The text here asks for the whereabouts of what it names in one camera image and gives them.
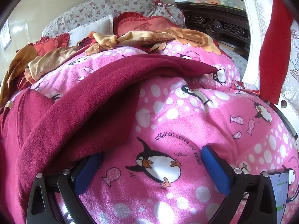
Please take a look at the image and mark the dark red garment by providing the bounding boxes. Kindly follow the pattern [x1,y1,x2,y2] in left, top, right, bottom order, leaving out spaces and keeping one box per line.
[0,55,218,224]

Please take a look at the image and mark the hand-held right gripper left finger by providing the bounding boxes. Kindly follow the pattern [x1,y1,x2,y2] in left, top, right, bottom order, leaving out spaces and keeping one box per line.
[26,153,104,224]

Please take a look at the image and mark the red cloth on chair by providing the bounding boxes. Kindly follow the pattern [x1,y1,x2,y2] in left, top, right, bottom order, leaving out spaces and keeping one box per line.
[258,0,293,105]

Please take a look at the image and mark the white pillow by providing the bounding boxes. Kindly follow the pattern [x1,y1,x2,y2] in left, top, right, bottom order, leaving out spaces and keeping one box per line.
[68,15,114,46]

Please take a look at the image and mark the wall calendar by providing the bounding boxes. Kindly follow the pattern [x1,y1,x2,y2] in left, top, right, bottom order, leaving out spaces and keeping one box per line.
[0,20,12,49]

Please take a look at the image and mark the pink penguin print blanket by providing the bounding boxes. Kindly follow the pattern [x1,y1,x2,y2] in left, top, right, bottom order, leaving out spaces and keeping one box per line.
[14,37,299,224]

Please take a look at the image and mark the dark carved wooden furniture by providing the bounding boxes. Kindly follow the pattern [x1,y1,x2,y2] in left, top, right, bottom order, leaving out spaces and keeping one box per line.
[175,2,250,59]

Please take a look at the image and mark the smartphone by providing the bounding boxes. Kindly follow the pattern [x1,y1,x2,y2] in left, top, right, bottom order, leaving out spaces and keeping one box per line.
[269,171,290,224]

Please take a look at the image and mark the grey floral quilt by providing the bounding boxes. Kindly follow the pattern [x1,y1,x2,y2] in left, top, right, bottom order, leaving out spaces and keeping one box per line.
[42,0,186,38]

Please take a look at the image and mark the orange towel blanket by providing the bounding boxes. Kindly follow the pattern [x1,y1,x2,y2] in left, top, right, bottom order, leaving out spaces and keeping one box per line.
[0,27,220,108]

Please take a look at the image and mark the red heart-shaped cushion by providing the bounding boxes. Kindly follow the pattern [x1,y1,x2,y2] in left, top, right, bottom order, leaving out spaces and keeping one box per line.
[113,12,178,39]

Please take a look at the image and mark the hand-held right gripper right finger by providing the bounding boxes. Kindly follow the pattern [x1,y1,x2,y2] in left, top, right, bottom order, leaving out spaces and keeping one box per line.
[201,145,276,224]

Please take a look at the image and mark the white ornate chair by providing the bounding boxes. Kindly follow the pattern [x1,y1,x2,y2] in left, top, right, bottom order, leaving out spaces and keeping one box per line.
[242,0,299,145]

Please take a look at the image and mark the red ruffled cushion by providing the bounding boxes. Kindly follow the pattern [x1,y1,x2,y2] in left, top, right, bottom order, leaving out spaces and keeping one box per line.
[33,33,70,56]

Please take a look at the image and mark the red snack packet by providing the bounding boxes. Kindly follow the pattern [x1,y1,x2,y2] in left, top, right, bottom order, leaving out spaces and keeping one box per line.
[230,79,261,96]

